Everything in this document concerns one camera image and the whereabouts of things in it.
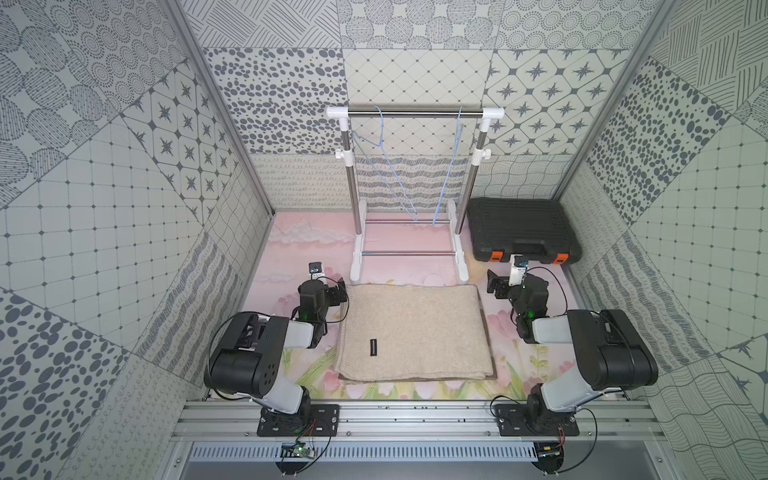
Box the brown plaid scarf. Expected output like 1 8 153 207
335 284 499 385

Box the light blue wire hanger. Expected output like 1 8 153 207
351 106 419 221
431 107 463 226

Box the beige wool scarf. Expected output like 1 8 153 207
335 284 495 383

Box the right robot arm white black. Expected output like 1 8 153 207
487 271 659 439

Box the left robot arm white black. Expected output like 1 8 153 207
204 276 348 437

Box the black plastic tool case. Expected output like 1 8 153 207
467 197 582 265

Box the white steel clothes rack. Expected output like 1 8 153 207
325 105 505 283

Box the green circuit board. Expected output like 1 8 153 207
280 442 316 460

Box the right black controller box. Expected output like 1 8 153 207
533 443 564 475

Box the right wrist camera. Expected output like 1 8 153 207
508 254 529 286

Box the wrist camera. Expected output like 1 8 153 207
308 262 324 279
508 254 529 286

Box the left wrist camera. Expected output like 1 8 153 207
308 262 324 279

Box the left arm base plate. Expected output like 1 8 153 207
257 403 340 437

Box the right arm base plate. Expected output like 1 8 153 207
491 403 580 437

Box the aluminium mounting rail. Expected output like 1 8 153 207
171 400 665 442

